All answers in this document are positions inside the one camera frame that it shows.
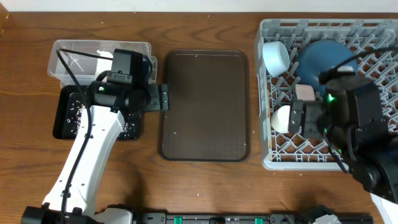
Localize dark brown serving tray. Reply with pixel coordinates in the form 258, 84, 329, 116
158, 49, 251, 162

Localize white napkin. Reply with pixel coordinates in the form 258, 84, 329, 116
95, 50, 113, 76

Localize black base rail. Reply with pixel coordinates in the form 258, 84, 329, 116
132, 213, 374, 224

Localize dark blue plate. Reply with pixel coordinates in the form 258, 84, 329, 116
296, 40, 353, 96

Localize pale green cup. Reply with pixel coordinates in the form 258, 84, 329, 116
271, 105, 290, 134

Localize light blue bowl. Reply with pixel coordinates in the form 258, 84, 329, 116
262, 41, 290, 77

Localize rice leftovers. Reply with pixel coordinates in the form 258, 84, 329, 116
61, 100, 141, 141

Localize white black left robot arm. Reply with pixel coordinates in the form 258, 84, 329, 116
21, 81, 169, 224

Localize pink white bowl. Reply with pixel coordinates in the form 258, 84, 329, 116
295, 84, 315, 101

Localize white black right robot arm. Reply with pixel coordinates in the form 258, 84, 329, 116
289, 76, 397, 223

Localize clear plastic bin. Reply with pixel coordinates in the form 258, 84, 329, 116
47, 40, 157, 87

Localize black plastic tray bin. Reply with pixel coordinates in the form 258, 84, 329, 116
52, 85, 141, 141

